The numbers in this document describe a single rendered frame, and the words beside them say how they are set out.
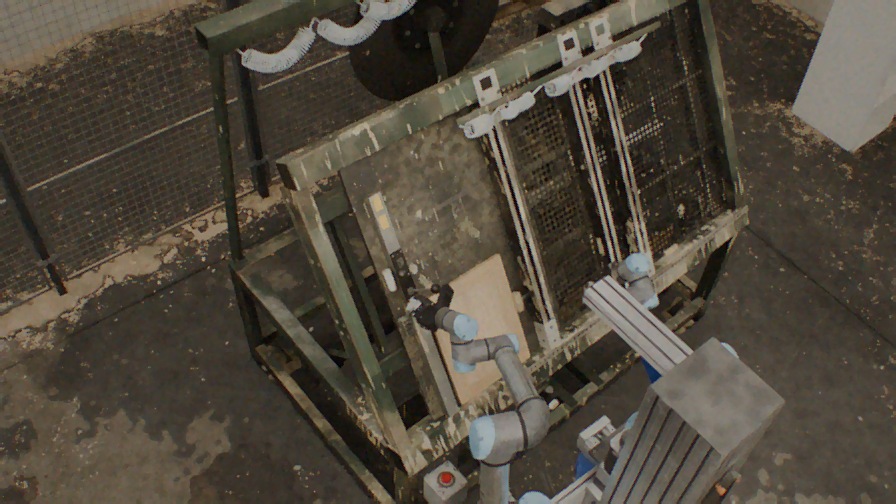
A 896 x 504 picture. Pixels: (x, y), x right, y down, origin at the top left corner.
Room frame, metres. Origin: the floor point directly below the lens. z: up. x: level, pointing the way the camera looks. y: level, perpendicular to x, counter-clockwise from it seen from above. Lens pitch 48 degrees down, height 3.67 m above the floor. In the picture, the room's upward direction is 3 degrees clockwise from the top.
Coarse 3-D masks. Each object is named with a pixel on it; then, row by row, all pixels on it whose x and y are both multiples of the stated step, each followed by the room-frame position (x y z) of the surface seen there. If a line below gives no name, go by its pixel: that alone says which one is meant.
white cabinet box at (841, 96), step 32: (864, 0) 4.76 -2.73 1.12; (832, 32) 4.87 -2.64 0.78; (864, 32) 4.70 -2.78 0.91; (832, 64) 4.80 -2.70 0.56; (864, 64) 4.63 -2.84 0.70; (800, 96) 4.90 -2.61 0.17; (832, 96) 4.72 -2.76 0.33; (864, 96) 4.55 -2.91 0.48; (832, 128) 4.64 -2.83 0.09; (864, 128) 4.78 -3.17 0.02
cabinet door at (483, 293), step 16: (496, 256) 2.10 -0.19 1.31; (480, 272) 2.03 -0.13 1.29; (496, 272) 2.06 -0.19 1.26; (464, 288) 1.96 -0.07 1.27; (480, 288) 2.00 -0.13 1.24; (496, 288) 2.03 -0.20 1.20; (464, 304) 1.93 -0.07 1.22; (480, 304) 1.96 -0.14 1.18; (496, 304) 1.99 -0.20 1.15; (512, 304) 2.02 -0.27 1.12; (480, 320) 1.92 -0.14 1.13; (496, 320) 1.95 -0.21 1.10; (512, 320) 1.98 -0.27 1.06; (448, 336) 1.82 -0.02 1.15; (480, 336) 1.88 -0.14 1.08; (448, 352) 1.78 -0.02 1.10; (528, 352) 1.93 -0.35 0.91; (448, 368) 1.75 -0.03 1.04; (480, 368) 1.80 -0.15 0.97; (496, 368) 1.83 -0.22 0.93; (464, 384) 1.73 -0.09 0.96; (480, 384) 1.76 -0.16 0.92; (464, 400) 1.69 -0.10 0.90
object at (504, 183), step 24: (480, 96) 2.33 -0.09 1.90; (504, 144) 2.32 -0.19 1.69; (504, 168) 2.28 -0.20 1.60; (504, 192) 2.22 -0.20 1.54; (504, 216) 2.21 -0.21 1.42; (528, 240) 2.16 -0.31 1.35; (528, 264) 2.10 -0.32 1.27; (528, 288) 2.08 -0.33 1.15; (552, 312) 2.04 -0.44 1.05; (552, 336) 1.98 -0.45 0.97
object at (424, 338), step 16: (368, 208) 1.97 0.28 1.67; (384, 208) 1.97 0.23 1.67; (384, 240) 1.91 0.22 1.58; (400, 288) 1.84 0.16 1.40; (416, 320) 1.79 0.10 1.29; (416, 336) 1.77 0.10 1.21; (432, 352) 1.74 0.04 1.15; (432, 368) 1.70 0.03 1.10; (448, 384) 1.69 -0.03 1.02; (448, 400) 1.65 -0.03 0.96; (448, 416) 1.62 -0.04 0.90
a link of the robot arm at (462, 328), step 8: (448, 312) 1.60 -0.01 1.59; (456, 312) 1.60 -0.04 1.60; (448, 320) 1.57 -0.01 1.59; (456, 320) 1.55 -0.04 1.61; (464, 320) 1.54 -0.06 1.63; (472, 320) 1.55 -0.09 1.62; (448, 328) 1.55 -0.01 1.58; (456, 328) 1.52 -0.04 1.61; (464, 328) 1.52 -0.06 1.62; (472, 328) 1.53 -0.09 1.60; (456, 336) 1.52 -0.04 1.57; (464, 336) 1.50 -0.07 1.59; (472, 336) 1.51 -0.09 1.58
